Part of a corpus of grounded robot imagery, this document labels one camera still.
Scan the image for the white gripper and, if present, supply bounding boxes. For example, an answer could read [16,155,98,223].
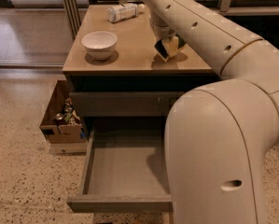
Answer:
[149,11,178,58]

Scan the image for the white ceramic bowl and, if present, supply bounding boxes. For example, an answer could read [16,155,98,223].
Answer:
[81,31,118,61]

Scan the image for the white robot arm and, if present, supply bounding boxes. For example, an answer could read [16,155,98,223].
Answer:
[142,0,279,224]

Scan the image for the brown cardboard box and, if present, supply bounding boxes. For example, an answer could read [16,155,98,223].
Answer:
[40,80,85,144]

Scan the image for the white plastic bottle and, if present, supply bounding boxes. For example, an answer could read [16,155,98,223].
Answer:
[106,3,145,23]

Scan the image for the green yellow sponge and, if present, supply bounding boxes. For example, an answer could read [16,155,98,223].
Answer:
[155,35,186,62]

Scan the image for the metal can in box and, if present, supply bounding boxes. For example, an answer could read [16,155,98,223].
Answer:
[54,113,65,125]

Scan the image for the tan top drawer cabinet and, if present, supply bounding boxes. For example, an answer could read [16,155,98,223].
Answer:
[62,4,221,138]

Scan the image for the closed grey top drawer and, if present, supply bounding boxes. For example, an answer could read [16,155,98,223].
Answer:
[70,91,183,117]

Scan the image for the open grey middle drawer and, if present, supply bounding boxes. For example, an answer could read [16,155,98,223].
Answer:
[67,129,173,213]

